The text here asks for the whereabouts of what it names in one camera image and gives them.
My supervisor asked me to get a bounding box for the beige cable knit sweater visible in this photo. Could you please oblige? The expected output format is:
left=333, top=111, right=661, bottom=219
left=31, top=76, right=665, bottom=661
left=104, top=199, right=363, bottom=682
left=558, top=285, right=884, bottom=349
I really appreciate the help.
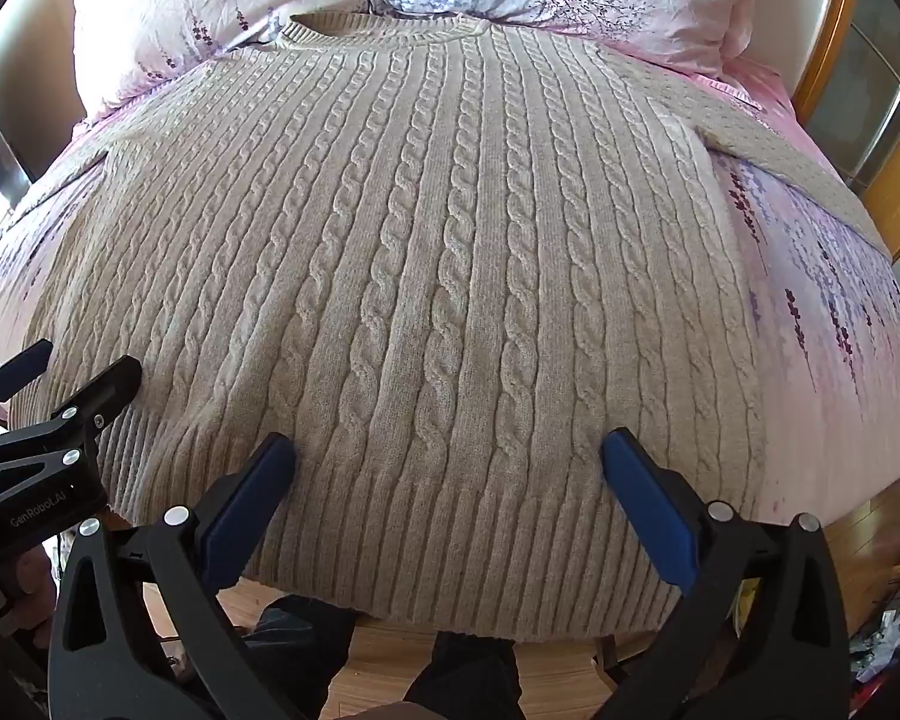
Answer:
left=7, top=11, right=893, bottom=646

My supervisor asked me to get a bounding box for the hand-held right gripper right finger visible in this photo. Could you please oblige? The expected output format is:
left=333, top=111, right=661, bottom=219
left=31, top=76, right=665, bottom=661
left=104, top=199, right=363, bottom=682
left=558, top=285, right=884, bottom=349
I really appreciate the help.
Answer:
left=570, top=426, right=852, bottom=720

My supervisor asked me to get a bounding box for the person's right leg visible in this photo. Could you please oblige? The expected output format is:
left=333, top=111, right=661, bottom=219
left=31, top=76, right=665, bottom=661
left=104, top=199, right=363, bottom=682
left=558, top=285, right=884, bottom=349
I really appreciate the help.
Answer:
left=403, top=628, right=520, bottom=720

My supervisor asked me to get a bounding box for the person's left hand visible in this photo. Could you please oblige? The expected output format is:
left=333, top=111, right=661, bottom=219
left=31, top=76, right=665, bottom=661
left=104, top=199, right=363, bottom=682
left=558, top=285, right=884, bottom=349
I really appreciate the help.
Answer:
left=4, top=540, right=61, bottom=635

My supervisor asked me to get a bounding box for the pink floral bed sheet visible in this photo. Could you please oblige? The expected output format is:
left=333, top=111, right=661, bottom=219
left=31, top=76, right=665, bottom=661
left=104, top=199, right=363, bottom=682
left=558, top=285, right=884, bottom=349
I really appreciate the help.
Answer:
left=0, top=52, right=900, bottom=541

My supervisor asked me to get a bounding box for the person's leg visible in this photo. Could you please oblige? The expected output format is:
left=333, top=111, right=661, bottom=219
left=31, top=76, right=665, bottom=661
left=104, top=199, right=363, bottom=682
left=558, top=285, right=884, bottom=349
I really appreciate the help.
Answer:
left=236, top=594, right=357, bottom=720
left=403, top=628, right=520, bottom=720

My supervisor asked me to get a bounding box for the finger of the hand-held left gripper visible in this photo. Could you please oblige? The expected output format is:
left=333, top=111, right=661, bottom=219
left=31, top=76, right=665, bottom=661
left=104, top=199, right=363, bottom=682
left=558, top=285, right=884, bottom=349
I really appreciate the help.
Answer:
left=0, top=355, right=145, bottom=477
left=0, top=339, right=55, bottom=421

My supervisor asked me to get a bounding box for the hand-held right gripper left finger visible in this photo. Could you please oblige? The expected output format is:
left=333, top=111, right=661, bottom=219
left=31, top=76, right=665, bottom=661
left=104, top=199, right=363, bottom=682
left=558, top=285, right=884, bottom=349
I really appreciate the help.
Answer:
left=47, top=431, right=323, bottom=720

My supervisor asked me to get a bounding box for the wooden framed glass door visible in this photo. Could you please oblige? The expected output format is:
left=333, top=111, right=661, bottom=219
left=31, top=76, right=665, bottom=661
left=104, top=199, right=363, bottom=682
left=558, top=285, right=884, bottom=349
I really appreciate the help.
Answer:
left=791, top=0, right=900, bottom=263

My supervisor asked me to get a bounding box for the person's left leg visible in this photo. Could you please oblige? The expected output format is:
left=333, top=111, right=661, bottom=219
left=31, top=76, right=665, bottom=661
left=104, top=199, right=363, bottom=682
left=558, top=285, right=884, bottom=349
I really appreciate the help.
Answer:
left=236, top=594, right=357, bottom=720

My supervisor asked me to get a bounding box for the pile of colourful clutter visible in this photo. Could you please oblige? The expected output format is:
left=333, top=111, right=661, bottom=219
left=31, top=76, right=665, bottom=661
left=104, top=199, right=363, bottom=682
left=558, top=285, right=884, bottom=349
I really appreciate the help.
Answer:
left=847, top=514, right=900, bottom=720

